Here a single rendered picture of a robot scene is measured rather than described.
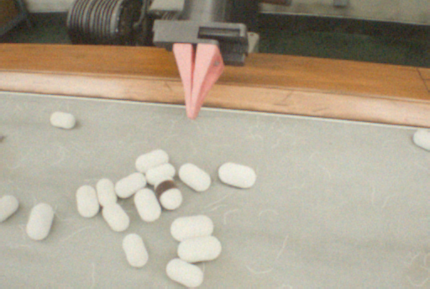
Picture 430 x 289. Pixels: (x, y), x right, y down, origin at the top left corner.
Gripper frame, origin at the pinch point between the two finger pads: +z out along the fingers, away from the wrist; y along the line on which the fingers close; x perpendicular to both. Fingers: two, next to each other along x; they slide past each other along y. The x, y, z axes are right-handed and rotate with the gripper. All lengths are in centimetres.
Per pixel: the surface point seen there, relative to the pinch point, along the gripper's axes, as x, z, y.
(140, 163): -2.4, 6.4, -4.1
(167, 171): -2.4, 6.9, -1.1
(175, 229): -7.0, 11.7, 1.7
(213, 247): -7.7, 12.5, 5.2
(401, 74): 11.0, -10.4, 26.3
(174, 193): -4.7, 8.8, 0.5
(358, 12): 177, -110, 59
